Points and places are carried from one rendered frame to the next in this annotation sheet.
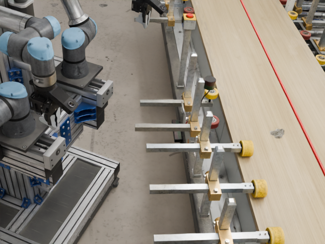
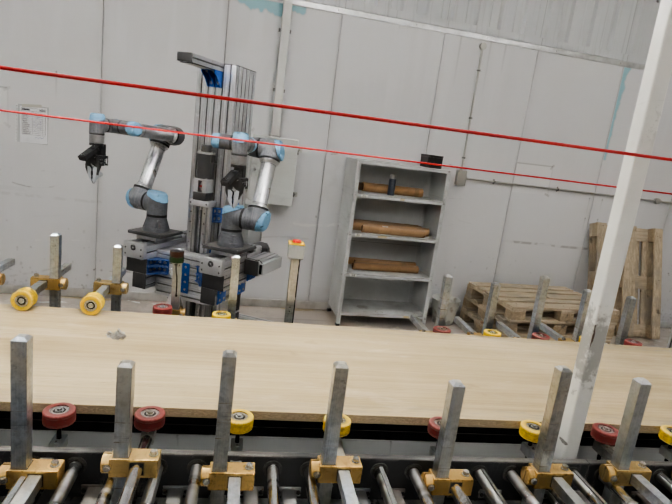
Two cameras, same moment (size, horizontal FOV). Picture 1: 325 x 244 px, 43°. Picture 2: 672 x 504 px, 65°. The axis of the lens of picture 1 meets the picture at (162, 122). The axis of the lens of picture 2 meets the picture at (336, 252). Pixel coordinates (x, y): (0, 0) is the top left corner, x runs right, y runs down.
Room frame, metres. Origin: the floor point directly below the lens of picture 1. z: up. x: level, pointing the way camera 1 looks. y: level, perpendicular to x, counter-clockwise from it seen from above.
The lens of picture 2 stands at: (2.38, -2.40, 1.69)
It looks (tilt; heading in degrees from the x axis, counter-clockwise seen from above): 12 degrees down; 89
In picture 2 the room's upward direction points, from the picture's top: 7 degrees clockwise
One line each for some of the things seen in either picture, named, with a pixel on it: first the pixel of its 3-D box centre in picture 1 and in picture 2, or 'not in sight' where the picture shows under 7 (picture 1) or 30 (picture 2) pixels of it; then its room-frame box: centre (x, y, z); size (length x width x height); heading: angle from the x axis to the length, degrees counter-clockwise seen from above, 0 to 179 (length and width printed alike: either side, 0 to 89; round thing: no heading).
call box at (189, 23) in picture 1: (188, 22); (295, 250); (2.23, -0.09, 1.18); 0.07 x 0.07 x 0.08; 9
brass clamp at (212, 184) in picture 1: (212, 185); (49, 282); (1.21, -0.25, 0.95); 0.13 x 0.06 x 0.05; 9
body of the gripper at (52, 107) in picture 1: (45, 95); (97, 154); (1.09, 0.41, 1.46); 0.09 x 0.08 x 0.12; 73
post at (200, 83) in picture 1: (194, 114); (175, 300); (1.73, -0.17, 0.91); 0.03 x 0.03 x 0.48; 9
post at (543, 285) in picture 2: not in sight; (535, 321); (3.45, 0.11, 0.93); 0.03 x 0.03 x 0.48; 9
